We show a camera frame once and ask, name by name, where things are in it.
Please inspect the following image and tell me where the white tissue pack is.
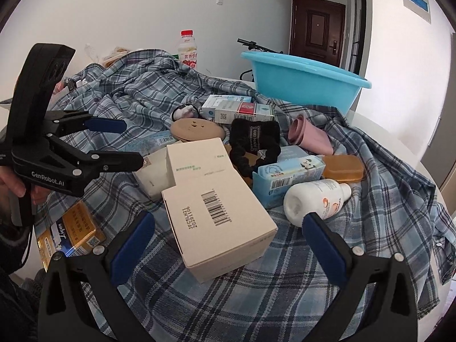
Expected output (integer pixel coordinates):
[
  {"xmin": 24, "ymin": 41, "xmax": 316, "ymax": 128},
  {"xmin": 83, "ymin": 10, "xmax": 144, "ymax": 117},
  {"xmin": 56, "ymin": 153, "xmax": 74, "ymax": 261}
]
[{"xmin": 133, "ymin": 148, "xmax": 177, "ymax": 200}]

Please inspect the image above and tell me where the blue barcode packet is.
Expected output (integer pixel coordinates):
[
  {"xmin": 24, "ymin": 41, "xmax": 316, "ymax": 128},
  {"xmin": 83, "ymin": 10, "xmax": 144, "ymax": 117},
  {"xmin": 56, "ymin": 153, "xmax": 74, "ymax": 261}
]
[{"xmin": 121, "ymin": 132, "xmax": 179, "ymax": 152}]

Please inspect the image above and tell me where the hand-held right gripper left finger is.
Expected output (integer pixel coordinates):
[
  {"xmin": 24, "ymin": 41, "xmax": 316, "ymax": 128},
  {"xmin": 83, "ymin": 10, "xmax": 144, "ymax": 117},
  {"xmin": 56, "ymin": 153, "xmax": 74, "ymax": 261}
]
[{"xmin": 37, "ymin": 211, "xmax": 157, "ymax": 342}]

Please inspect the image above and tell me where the black hair tie white plush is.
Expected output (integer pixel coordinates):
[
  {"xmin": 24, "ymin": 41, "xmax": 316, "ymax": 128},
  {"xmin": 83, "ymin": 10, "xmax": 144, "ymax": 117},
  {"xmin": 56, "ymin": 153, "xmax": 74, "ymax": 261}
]
[{"xmin": 171, "ymin": 103, "xmax": 200, "ymax": 122}]

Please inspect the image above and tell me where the black frame glass partition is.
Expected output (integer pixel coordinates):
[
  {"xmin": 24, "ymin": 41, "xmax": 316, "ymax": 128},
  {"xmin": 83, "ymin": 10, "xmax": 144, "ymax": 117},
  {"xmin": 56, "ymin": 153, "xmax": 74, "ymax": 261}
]
[{"xmin": 347, "ymin": 0, "xmax": 367, "ymax": 77}]

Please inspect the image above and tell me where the pink folding cup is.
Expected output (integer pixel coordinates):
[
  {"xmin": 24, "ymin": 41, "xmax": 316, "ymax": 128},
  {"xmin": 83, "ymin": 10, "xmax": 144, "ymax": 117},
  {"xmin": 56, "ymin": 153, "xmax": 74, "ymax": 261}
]
[{"xmin": 287, "ymin": 115, "xmax": 333, "ymax": 155}]

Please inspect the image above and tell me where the white box green print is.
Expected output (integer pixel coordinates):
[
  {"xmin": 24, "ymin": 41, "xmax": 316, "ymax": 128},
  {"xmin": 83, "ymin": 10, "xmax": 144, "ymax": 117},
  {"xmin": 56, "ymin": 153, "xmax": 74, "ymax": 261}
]
[{"xmin": 166, "ymin": 137, "xmax": 250, "ymax": 191}]

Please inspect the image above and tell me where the white and blue box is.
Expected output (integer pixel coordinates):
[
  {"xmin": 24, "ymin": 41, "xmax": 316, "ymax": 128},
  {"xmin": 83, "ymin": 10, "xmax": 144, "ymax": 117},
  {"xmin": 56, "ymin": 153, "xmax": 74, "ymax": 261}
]
[{"xmin": 202, "ymin": 95, "xmax": 253, "ymax": 122}]

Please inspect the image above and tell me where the blue dog print tissue pack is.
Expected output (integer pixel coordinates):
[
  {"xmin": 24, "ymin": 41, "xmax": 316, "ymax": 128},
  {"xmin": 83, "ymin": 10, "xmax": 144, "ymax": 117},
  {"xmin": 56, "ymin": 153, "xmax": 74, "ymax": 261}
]
[{"xmin": 252, "ymin": 155, "xmax": 326, "ymax": 209}]

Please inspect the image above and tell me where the light blue packet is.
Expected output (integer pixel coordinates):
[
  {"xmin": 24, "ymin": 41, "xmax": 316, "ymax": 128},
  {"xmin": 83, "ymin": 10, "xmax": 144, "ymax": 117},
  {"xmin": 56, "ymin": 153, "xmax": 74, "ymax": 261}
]
[{"xmin": 276, "ymin": 145, "xmax": 310, "ymax": 162}]

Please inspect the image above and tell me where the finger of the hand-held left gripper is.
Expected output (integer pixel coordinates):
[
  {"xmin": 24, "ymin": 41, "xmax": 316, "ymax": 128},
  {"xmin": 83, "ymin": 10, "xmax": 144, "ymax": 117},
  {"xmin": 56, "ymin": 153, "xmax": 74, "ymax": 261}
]
[
  {"xmin": 44, "ymin": 110, "xmax": 127, "ymax": 140},
  {"xmin": 46, "ymin": 133, "xmax": 145, "ymax": 183}
]

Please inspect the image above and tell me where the brown flat card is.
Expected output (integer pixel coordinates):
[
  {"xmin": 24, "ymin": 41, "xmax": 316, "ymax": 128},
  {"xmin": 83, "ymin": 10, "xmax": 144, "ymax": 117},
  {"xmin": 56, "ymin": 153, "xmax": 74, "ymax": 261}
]
[{"xmin": 224, "ymin": 143, "xmax": 266, "ymax": 186}]

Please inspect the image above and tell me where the large white barcode box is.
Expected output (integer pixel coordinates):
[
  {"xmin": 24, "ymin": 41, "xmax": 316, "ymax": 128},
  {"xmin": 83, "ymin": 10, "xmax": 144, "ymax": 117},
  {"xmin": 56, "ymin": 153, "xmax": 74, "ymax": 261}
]
[{"xmin": 161, "ymin": 176, "xmax": 278, "ymax": 284}]

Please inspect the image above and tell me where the gold and blue box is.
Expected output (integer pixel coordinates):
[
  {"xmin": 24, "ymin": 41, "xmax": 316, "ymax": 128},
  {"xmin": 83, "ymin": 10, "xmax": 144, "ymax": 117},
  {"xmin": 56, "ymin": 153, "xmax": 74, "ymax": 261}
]
[{"xmin": 36, "ymin": 199, "xmax": 107, "ymax": 269}]

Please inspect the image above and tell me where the blue plastic basin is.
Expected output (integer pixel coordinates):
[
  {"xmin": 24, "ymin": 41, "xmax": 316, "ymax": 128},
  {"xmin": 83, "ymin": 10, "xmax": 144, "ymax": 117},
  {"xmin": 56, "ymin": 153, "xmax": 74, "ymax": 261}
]
[{"xmin": 241, "ymin": 51, "xmax": 372, "ymax": 113}]

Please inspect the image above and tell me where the person's left forearm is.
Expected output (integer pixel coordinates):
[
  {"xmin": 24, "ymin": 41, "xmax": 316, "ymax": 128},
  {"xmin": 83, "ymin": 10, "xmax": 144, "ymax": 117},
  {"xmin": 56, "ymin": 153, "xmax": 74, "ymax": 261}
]
[{"xmin": 0, "ymin": 221, "xmax": 47, "ymax": 342}]

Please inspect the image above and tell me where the person's left hand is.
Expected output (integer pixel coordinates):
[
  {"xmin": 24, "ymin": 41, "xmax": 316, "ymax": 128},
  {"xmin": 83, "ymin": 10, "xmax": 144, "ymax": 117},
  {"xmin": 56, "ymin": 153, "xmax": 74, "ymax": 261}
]
[{"xmin": 0, "ymin": 166, "xmax": 48, "ymax": 229}]

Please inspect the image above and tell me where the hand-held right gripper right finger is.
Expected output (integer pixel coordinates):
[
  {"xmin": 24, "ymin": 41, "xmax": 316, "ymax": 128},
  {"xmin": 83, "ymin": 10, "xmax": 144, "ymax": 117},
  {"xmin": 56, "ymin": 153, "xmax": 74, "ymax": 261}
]
[{"xmin": 302, "ymin": 212, "xmax": 419, "ymax": 342}]

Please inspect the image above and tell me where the red cap drink bottle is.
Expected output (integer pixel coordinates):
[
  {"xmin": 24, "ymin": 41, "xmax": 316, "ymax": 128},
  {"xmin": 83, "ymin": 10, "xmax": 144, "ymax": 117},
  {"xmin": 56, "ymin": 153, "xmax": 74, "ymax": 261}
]
[{"xmin": 177, "ymin": 29, "xmax": 199, "ymax": 72}]

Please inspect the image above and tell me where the amber soap bar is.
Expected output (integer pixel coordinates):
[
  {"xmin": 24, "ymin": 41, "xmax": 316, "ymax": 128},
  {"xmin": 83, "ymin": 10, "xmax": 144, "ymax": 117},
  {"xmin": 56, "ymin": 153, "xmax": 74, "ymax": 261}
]
[{"xmin": 321, "ymin": 154, "xmax": 365, "ymax": 183}]

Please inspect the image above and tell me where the black electric bicycle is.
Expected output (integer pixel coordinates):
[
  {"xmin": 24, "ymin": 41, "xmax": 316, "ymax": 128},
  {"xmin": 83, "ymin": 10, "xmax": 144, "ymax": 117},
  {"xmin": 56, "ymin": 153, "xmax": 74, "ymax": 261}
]
[{"xmin": 237, "ymin": 38, "xmax": 284, "ymax": 82}]

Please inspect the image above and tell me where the clear plastic bag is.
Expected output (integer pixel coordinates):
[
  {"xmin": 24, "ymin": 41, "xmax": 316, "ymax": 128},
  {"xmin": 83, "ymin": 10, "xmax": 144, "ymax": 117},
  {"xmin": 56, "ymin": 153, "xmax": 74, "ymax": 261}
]
[{"xmin": 85, "ymin": 43, "xmax": 129, "ymax": 68}]

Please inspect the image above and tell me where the blue plaid cloth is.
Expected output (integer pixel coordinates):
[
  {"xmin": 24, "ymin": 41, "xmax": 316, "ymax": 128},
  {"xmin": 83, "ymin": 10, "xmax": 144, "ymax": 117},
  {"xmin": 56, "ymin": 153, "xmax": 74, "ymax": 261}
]
[{"xmin": 34, "ymin": 48, "xmax": 447, "ymax": 342}]

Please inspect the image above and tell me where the white lotion bottle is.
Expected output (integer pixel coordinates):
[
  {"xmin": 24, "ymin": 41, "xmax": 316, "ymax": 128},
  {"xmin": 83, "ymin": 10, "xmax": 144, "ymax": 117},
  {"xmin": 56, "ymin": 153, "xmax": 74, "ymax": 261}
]
[{"xmin": 283, "ymin": 179, "xmax": 353, "ymax": 227}]

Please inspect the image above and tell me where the red and white box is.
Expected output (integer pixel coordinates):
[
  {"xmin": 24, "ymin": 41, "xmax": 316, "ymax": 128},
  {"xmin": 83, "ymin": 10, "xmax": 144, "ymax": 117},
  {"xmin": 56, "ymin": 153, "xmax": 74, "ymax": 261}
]
[{"xmin": 215, "ymin": 101, "xmax": 276, "ymax": 125}]

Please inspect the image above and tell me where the dark brown door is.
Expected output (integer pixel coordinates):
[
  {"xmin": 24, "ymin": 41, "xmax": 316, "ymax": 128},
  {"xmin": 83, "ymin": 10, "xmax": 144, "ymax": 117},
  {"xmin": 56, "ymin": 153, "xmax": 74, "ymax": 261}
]
[{"xmin": 289, "ymin": 0, "xmax": 346, "ymax": 68}]

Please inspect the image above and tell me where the black plush scrunchie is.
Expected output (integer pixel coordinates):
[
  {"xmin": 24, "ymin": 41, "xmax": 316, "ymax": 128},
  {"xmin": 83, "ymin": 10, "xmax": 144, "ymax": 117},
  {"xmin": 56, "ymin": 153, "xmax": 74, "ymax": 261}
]
[{"xmin": 229, "ymin": 118, "xmax": 282, "ymax": 179}]

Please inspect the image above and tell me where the tan round lid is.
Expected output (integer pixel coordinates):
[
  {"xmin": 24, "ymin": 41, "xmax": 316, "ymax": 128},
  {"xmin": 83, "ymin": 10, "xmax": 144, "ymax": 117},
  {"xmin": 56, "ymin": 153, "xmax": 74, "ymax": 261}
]
[{"xmin": 170, "ymin": 117, "xmax": 226, "ymax": 142}]

